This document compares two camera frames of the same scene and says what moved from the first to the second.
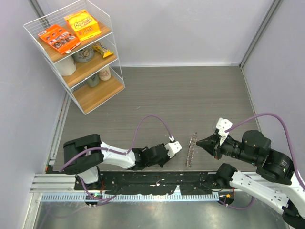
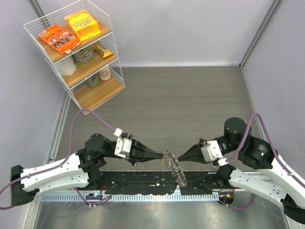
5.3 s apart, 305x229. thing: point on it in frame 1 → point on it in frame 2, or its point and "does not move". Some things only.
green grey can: (93, 80) does not move
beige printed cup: (105, 74) does not move
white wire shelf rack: (77, 38) does not move
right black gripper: (212, 145) → (194, 153)
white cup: (66, 66) does not move
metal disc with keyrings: (191, 150) → (177, 171)
